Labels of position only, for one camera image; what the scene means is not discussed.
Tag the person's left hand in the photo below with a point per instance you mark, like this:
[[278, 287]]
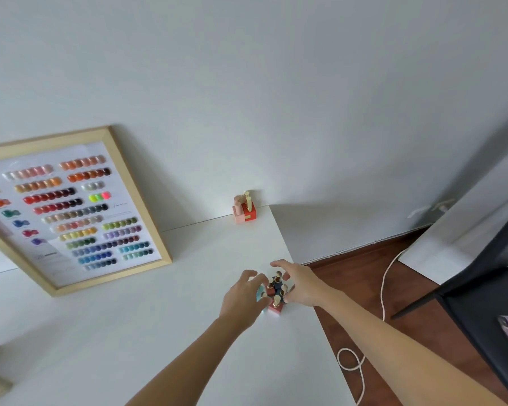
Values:
[[237, 300]]

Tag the person's right hand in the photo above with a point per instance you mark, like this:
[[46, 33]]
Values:
[[304, 287]]

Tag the person's right thumb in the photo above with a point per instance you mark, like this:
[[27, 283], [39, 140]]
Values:
[[288, 295]]

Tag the person's left thumb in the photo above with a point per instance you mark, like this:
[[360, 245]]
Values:
[[263, 307]]

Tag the light blue nail polish bottle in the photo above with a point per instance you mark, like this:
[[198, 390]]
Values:
[[261, 295]]

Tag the coral nail polish bottle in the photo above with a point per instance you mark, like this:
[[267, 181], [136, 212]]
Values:
[[276, 307]]

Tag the person's left forearm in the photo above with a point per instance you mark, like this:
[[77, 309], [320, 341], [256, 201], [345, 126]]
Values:
[[186, 367]]

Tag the person's right forearm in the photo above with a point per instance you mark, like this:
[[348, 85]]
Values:
[[398, 355]]

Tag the dark red nail polish bottle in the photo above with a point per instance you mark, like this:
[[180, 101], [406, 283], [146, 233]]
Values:
[[272, 290]]

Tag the dark blue nail polish bottle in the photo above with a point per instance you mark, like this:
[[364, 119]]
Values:
[[277, 282]]

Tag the red square nail polish bottle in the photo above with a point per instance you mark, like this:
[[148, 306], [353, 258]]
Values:
[[249, 213]]

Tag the pink nail polish bottle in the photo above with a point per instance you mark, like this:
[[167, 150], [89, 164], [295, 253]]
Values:
[[239, 213]]

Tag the black chair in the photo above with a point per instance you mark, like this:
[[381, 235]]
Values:
[[478, 308]]

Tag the wood framed nail colour chart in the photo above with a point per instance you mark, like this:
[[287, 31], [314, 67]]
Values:
[[67, 207]]

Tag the white wall socket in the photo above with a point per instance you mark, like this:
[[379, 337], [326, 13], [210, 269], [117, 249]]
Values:
[[431, 208]]

